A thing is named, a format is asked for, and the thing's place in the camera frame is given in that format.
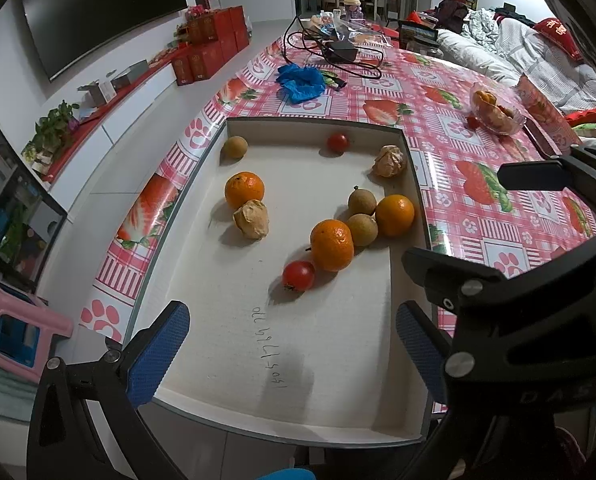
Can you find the glass aquarium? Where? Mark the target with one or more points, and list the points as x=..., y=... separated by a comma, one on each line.
x=12, y=225

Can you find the white TV cabinet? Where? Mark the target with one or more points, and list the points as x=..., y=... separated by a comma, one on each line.
x=122, y=120

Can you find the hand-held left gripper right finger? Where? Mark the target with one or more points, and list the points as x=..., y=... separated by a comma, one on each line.
x=420, y=347

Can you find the red cherry tomato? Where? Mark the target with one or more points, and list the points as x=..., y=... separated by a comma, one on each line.
x=299, y=275
x=473, y=121
x=338, y=142

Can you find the clear glass bowl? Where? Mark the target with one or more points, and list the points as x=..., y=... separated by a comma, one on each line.
x=519, y=121

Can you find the small open cardboard box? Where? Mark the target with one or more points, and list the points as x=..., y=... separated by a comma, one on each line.
x=97, y=92

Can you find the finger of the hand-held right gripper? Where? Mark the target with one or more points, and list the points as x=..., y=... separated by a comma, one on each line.
x=443, y=275
x=533, y=175

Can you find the plastic jar pink label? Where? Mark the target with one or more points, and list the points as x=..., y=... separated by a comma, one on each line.
x=353, y=7

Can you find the clear plastic bag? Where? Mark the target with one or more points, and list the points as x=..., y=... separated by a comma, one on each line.
x=363, y=30

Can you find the crumpled grey white blanket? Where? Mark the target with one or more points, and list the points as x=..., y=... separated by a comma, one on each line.
x=478, y=22

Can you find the black smartphone red case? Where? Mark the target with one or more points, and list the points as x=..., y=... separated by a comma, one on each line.
x=540, y=140

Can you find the red embroidered pillow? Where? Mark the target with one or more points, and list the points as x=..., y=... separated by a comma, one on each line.
x=558, y=35

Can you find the black television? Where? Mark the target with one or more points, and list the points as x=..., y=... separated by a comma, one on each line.
x=107, y=5

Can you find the white tray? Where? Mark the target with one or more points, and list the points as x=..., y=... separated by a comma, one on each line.
x=303, y=340

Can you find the pink plastic stool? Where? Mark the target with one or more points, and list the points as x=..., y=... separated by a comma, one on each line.
x=22, y=330

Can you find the red ruffled cushion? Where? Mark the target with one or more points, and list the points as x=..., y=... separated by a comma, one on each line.
x=595, y=116

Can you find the pink flower bundle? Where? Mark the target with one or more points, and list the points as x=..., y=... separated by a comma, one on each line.
x=195, y=10

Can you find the stack of red gift boxes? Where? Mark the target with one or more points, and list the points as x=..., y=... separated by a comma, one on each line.
x=210, y=45

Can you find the black framed photo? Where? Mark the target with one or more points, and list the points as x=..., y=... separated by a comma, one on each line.
x=418, y=35

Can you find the dark clothes pile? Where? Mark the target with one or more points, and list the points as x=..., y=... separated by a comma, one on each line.
x=450, y=10

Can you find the grey box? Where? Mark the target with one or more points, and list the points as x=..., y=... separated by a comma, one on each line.
x=130, y=74

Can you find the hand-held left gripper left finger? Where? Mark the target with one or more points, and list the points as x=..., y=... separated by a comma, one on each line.
x=160, y=347

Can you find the brown longan fruit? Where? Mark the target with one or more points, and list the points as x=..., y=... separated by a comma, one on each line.
x=251, y=218

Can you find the green potted plant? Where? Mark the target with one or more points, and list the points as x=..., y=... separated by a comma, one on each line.
x=52, y=127

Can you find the orange mandarin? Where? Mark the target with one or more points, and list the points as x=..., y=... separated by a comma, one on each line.
x=332, y=245
x=244, y=190
x=394, y=215

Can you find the brown longan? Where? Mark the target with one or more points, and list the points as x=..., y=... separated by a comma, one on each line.
x=363, y=230
x=362, y=201
x=234, y=148

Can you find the blue plastic bag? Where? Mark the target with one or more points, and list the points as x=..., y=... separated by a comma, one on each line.
x=300, y=80

